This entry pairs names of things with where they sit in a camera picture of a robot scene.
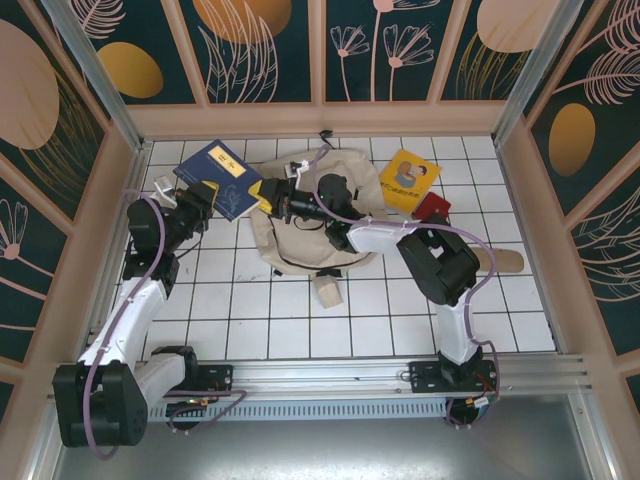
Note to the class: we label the navy blue book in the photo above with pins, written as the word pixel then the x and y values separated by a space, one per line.
pixel 220 175

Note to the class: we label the beige canvas backpack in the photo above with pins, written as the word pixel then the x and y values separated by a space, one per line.
pixel 310 255

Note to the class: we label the yellow book with couple picture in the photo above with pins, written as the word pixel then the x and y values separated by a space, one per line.
pixel 407 177

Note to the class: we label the small red box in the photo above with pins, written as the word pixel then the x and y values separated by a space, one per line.
pixel 431 206

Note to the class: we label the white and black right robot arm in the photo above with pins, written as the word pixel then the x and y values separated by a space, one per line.
pixel 455 330

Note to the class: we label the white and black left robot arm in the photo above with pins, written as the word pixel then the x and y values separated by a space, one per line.
pixel 125 315

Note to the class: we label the wooden shoehorn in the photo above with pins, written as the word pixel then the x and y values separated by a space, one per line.
pixel 505 261

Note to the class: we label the aluminium side rail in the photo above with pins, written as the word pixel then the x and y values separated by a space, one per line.
pixel 112 260
pixel 534 250

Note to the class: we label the aluminium corner post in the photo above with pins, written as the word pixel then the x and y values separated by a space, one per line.
pixel 538 75
pixel 100 75

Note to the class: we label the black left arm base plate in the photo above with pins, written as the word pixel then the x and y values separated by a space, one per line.
pixel 222 380

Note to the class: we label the aluminium mounting rail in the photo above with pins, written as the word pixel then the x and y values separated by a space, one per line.
pixel 325 375

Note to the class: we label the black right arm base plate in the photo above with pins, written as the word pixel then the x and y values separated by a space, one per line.
pixel 425 375

